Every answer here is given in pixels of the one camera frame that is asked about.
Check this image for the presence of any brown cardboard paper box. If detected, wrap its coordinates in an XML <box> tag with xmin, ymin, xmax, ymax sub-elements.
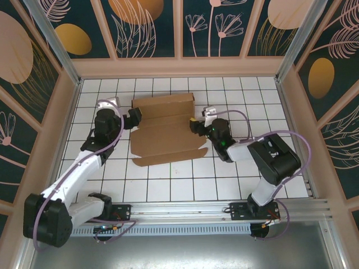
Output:
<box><xmin>129</xmin><ymin>93</ymin><xmax>208</xmax><ymax>168</ymax></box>

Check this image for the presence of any grey metal sheet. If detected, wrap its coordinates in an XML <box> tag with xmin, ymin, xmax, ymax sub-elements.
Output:
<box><xmin>27</xmin><ymin>220</ymin><xmax>342</xmax><ymax>269</ymax></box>

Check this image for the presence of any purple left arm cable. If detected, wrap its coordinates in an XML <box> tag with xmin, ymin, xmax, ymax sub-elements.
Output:
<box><xmin>31</xmin><ymin>98</ymin><xmax>138</xmax><ymax>252</ymax></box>

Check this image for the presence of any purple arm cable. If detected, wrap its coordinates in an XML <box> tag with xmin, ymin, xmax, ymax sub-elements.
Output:
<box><xmin>215</xmin><ymin>108</ymin><xmax>312</xmax><ymax>242</ymax></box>
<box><xmin>31</xmin><ymin>98</ymin><xmax>138</xmax><ymax>252</ymax></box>

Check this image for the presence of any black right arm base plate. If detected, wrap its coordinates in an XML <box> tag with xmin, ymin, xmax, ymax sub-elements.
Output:
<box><xmin>229</xmin><ymin>201</ymin><xmax>281</xmax><ymax>222</ymax></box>

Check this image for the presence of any aluminium mounting rail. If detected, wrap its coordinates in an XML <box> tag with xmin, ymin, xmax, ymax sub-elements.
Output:
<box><xmin>67</xmin><ymin>198</ymin><xmax>333</xmax><ymax>225</ymax></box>

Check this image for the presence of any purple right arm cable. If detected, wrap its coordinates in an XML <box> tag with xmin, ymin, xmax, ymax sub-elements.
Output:
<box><xmin>215</xmin><ymin>108</ymin><xmax>312</xmax><ymax>242</ymax></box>

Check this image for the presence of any aluminium corner post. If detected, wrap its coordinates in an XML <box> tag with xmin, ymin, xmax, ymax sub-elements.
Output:
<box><xmin>275</xmin><ymin>0</ymin><xmax>332</xmax><ymax>82</ymax></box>
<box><xmin>24</xmin><ymin>0</ymin><xmax>82</xmax><ymax>86</ymax></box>

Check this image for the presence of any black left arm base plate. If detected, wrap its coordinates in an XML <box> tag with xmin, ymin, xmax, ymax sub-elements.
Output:
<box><xmin>108</xmin><ymin>203</ymin><xmax>132</xmax><ymax>224</ymax></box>

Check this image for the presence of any grey slotted cable duct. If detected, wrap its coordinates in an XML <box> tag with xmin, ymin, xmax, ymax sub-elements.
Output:
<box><xmin>71</xmin><ymin>224</ymin><xmax>252</xmax><ymax>236</ymax></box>

